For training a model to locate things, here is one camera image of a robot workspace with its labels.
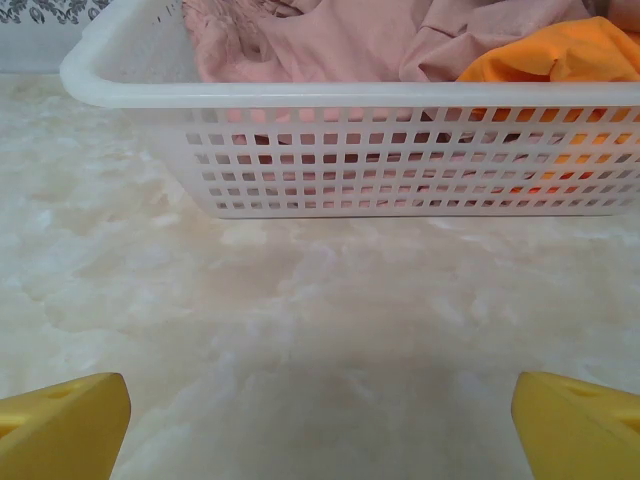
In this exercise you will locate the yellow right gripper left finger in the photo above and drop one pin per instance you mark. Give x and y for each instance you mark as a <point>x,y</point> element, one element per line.
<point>60,430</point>

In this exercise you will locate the white plastic perforated basket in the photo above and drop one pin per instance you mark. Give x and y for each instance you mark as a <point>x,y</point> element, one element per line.
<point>150,95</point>

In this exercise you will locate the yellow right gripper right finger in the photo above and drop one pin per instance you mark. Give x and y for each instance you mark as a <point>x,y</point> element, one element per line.
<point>580,435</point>

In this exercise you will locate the pink shorts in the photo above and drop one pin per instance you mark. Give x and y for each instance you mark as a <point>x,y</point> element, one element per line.
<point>325,45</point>

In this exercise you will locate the yellow-orange shorts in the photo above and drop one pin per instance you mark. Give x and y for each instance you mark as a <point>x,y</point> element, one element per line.
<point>560,50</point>

